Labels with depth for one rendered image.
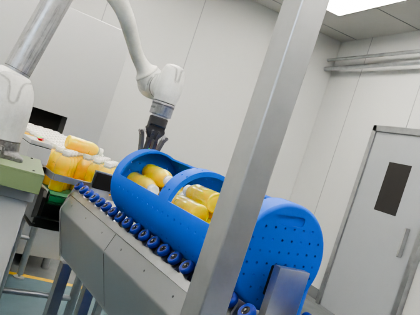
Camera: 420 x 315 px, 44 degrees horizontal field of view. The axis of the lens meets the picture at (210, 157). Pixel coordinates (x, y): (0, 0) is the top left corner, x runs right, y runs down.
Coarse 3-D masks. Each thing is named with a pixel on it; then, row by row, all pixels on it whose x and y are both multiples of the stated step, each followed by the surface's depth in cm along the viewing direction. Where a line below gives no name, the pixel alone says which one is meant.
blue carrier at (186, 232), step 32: (128, 160) 193; (160, 160) 205; (128, 192) 181; (160, 192) 162; (160, 224) 159; (192, 224) 141; (256, 224) 124; (288, 224) 130; (192, 256) 144; (256, 256) 126; (288, 256) 131; (320, 256) 137; (256, 288) 127
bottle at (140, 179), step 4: (132, 172) 198; (136, 172) 197; (128, 176) 197; (132, 176) 195; (136, 176) 193; (140, 176) 192; (144, 176) 192; (132, 180) 193; (136, 180) 191; (140, 180) 189; (144, 180) 187; (148, 180) 187; (152, 180) 188; (140, 184) 187; (144, 184) 186; (148, 184) 186; (152, 184) 185
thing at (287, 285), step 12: (276, 264) 125; (276, 276) 123; (288, 276) 124; (300, 276) 126; (264, 288) 126; (276, 288) 123; (288, 288) 125; (300, 288) 127; (264, 300) 124; (276, 300) 124; (288, 300) 126; (300, 300) 128; (264, 312) 123; (276, 312) 124; (288, 312) 126
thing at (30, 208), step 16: (32, 208) 240; (48, 208) 296; (32, 224) 247; (48, 224) 257; (16, 240) 260; (32, 240) 373; (16, 272) 374; (0, 288) 260; (16, 288) 267; (80, 288) 282
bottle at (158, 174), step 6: (144, 168) 199; (150, 168) 196; (156, 168) 194; (162, 168) 194; (144, 174) 198; (150, 174) 193; (156, 174) 190; (162, 174) 188; (168, 174) 188; (156, 180) 189; (162, 180) 187; (162, 186) 189
